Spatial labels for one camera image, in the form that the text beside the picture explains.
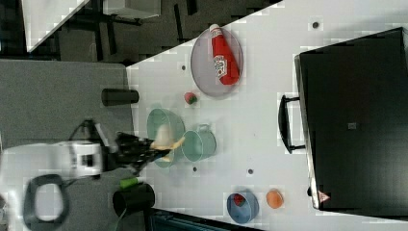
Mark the orange plush fruit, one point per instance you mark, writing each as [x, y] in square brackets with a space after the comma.
[274, 199]

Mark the small red item in cup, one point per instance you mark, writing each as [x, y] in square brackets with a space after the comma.
[238, 199]

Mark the black cylinder post lower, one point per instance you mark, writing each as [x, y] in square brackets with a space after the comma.
[134, 199]

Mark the red plush strawberry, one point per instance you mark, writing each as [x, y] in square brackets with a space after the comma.
[190, 98]

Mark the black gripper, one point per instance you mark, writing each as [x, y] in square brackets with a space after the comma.
[131, 151]

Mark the red plush ketchup bottle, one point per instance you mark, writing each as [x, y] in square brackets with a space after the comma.
[225, 64]

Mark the silver black toaster oven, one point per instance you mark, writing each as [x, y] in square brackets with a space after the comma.
[354, 111]

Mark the green metal mug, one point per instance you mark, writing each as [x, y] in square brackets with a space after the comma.
[199, 144]

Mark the black cylinder post upper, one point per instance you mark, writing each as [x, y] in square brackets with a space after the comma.
[115, 97]

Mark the green perforated colander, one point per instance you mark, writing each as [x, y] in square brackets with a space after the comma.
[158, 117]

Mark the black cylinder post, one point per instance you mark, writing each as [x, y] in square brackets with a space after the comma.
[134, 199]
[115, 97]

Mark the grey round plate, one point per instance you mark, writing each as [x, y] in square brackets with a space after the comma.
[203, 70]

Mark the blue cup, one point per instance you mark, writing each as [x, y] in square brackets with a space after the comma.
[245, 213]

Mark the green cylinder object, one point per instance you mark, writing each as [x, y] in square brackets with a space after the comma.
[127, 183]

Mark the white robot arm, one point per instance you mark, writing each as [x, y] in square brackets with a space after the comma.
[25, 169]

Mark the yellow plush peeled banana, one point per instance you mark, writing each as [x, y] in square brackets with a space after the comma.
[164, 139]

